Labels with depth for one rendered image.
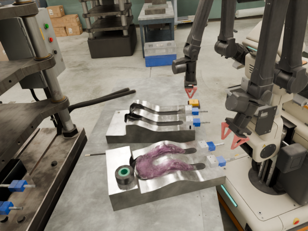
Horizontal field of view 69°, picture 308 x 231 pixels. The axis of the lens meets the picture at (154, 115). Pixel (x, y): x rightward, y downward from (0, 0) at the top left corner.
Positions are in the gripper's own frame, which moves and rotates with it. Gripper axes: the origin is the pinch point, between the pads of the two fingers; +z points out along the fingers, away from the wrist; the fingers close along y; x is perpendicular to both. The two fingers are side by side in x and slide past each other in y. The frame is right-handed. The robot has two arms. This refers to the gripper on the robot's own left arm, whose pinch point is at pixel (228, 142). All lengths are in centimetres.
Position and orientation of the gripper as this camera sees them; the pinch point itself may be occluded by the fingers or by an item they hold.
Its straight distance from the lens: 99.5
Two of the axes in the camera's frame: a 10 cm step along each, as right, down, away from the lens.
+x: 8.8, 1.5, 4.4
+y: 3.2, 5.1, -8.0
